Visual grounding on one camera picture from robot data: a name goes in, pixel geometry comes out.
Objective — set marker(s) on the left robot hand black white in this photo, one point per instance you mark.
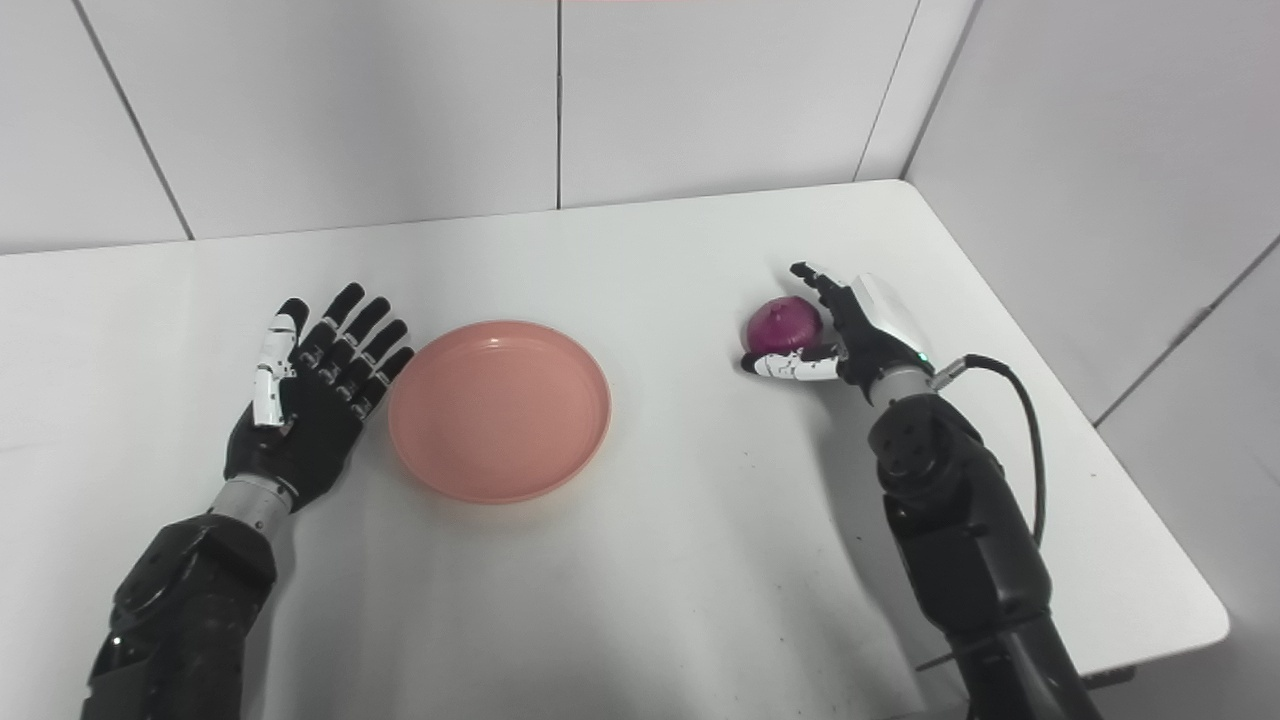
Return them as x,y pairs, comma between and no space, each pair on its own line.
310,410

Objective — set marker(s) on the pink round plate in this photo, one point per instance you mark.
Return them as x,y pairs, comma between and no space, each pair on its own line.
500,410

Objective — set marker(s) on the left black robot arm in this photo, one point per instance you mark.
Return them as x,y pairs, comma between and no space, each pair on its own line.
185,620

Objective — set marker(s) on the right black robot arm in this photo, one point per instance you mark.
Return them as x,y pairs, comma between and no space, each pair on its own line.
970,550

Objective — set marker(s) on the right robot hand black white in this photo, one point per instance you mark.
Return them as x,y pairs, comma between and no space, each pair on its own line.
855,335

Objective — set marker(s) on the purple red onion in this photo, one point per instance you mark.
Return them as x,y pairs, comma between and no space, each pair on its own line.
785,325

